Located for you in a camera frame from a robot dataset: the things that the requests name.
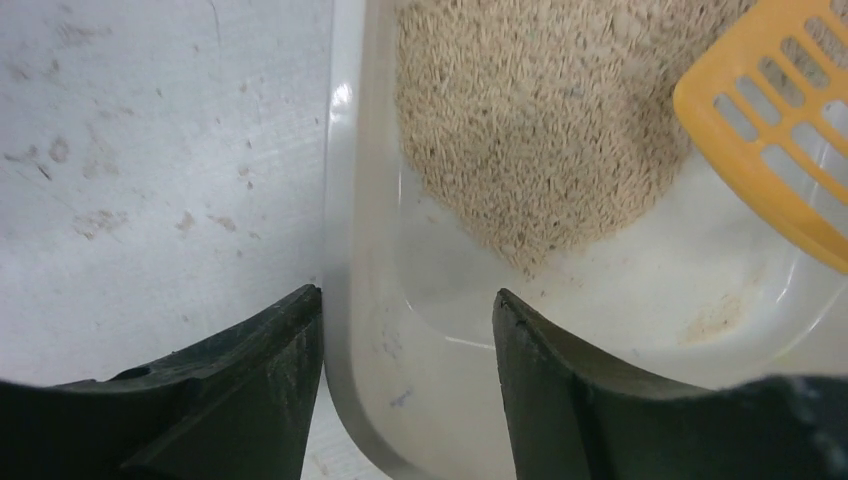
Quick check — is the tan cat litter pile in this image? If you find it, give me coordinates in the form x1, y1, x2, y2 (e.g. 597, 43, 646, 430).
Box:
395, 1, 750, 275

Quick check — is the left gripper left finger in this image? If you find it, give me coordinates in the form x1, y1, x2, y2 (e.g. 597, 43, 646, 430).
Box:
1, 285, 323, 479

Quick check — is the white litter tray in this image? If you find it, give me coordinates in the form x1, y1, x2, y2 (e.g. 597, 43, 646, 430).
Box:
323, 1, 847, 479

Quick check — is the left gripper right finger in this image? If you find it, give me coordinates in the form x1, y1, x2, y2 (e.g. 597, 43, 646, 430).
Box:
492, 289, 847, 479

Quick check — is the orange litter scoop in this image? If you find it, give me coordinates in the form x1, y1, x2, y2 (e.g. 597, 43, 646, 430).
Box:
673, 1, 847, 274

